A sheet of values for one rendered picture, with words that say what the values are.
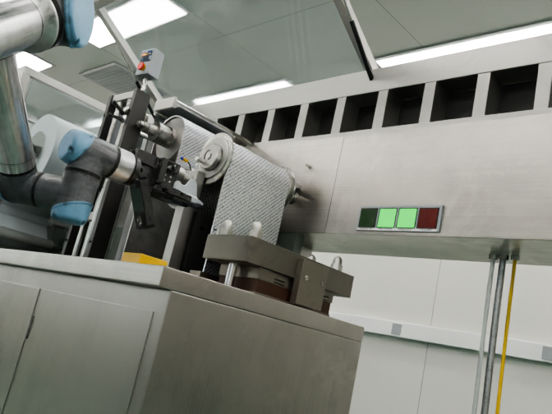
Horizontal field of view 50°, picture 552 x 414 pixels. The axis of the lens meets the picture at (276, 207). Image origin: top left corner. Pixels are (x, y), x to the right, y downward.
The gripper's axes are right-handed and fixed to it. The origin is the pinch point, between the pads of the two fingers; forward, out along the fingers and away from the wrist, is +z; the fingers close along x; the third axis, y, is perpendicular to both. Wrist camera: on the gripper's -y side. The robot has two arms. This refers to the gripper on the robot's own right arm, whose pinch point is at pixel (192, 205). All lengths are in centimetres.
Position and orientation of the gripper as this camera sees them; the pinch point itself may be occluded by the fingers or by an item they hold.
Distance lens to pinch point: 148.0
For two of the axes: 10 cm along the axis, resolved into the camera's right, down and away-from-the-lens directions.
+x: -7.2, 0.3, 6.9
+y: 2.0, -9.5, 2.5
